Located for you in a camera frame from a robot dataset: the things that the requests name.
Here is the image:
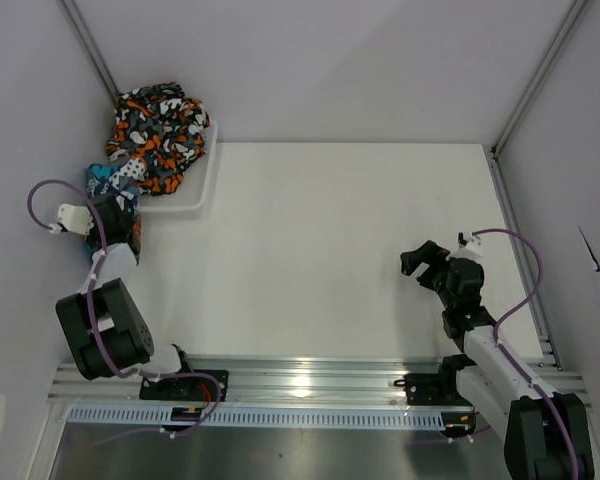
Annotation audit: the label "blue orange patterned shorts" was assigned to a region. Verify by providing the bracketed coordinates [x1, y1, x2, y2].
[86, 158, 147, 252]

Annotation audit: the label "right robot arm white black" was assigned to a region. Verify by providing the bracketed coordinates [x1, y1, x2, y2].
[394, 234, 595, 479]

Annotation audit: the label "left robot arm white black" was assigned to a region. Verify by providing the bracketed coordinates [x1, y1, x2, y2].
[54, 194, 197, 400]

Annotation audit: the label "black orange camouflage shorts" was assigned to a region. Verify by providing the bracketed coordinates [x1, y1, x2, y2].
[105, 82, 211, 196]

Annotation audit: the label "white plastic basket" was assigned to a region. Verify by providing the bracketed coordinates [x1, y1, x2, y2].
[139, 120, 219, 220]

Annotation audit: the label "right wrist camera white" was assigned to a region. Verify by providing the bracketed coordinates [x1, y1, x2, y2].
[447, 231, 483, 263]

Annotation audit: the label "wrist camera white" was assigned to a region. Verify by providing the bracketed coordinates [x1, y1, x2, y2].
[49, 203, 94, 236]
[447, 231, 483, 263]

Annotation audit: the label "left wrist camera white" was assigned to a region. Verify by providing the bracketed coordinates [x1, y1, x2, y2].
[49, 203, 94, 236]

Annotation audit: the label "right side aluminium rail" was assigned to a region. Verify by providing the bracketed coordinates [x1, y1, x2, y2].
[483, 146, 563, 372]

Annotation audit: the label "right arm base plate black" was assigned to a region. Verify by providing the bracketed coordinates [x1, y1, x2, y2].
[393, 373, 470, 407]

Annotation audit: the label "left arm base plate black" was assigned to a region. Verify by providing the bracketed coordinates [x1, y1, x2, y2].
[139, 377, 217, 403]

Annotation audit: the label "aluminium mounting rail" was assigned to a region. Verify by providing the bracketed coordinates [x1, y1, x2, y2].
[47, 357, 592, 412]

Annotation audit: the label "white slotted cable duct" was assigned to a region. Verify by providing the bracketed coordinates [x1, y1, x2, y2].
[67, 404, 472, 431]

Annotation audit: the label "left aluminium frame post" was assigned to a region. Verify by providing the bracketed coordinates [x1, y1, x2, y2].
[57, 0, 119, 104]

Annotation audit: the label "aluminium frame post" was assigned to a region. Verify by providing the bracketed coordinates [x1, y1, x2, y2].
[491, 0, 594, 160]
[57, 0, 119, 104]

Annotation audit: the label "right aluminium frame post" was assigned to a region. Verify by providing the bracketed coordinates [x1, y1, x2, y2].
[491, 0, 594, 160]

